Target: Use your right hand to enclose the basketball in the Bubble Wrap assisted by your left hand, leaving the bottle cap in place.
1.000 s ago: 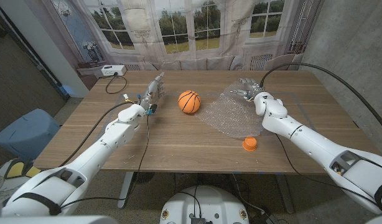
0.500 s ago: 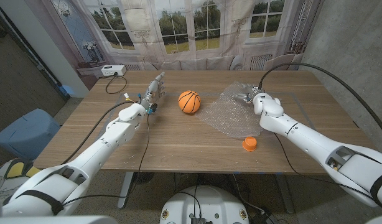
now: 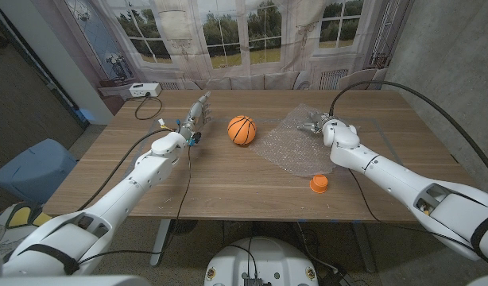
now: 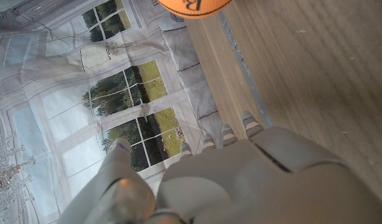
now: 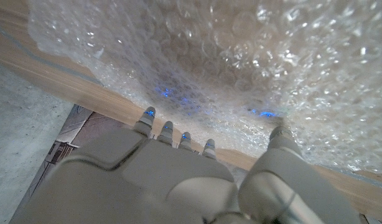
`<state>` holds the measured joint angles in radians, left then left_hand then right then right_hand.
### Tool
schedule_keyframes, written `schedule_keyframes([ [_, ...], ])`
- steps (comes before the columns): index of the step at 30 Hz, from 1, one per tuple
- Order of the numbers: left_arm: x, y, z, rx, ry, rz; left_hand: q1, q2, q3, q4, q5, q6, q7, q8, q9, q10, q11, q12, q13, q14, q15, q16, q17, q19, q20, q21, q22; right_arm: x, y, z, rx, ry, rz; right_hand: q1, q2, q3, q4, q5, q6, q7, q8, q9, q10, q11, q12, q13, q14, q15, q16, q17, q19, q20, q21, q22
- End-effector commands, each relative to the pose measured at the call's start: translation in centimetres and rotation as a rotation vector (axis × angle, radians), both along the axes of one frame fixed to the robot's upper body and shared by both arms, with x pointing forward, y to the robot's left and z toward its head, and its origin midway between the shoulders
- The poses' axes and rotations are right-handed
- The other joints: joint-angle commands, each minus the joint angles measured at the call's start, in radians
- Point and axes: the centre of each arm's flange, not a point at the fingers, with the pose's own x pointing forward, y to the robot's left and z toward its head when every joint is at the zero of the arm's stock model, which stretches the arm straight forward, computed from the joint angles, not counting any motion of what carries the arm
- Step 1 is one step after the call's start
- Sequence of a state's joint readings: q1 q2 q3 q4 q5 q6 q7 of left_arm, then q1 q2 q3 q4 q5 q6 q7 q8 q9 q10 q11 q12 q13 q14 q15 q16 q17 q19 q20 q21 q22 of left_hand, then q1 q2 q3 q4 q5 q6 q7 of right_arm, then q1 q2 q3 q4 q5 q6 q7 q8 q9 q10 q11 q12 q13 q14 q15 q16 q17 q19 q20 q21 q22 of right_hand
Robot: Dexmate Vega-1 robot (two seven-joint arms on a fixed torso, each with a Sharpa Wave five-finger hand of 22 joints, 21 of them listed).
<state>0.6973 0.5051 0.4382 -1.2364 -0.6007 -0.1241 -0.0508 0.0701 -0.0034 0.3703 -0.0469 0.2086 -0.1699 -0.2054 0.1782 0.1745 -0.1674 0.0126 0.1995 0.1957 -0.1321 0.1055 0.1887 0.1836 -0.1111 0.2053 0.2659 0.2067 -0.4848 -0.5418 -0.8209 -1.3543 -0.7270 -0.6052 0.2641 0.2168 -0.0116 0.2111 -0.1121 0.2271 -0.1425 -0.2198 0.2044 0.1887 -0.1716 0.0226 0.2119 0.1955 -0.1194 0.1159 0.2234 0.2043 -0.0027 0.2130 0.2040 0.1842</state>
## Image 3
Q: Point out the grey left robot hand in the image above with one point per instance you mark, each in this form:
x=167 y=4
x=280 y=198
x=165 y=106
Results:
x=194 y=115

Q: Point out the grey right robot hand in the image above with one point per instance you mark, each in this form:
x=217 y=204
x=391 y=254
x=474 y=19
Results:
x=316 y=121

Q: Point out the clear bubble wrap sheet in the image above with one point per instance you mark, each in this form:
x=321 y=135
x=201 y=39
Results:
x=291 y=151

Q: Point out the small orange basketball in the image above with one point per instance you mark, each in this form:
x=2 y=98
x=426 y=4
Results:
x=242 y=130

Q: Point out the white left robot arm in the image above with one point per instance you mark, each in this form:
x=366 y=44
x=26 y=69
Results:
x=121 y=198

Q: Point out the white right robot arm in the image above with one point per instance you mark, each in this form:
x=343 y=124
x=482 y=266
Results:
x=387 y=175

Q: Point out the orange bottle cap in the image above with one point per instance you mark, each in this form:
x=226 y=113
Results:
x=318 y=184

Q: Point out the white power strip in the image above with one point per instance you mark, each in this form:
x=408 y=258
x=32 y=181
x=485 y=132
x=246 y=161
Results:
x=144 y=90

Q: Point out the printed window backdrop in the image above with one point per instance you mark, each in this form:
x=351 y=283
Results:
x=228 y=39

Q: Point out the white metal table leg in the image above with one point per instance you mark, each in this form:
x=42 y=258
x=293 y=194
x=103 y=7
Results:
x=364 y=248
x=160 y=242

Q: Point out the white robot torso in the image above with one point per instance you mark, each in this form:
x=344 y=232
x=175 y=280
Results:
x=264 y=258

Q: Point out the blue chair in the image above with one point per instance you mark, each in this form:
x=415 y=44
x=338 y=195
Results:
x=33 y=171

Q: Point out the yellow and black item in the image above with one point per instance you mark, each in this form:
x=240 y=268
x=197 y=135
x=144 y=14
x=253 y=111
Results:
x=21 y=216

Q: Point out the black metal frame rail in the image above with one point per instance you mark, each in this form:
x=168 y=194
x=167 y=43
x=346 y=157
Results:
x=37 y=65

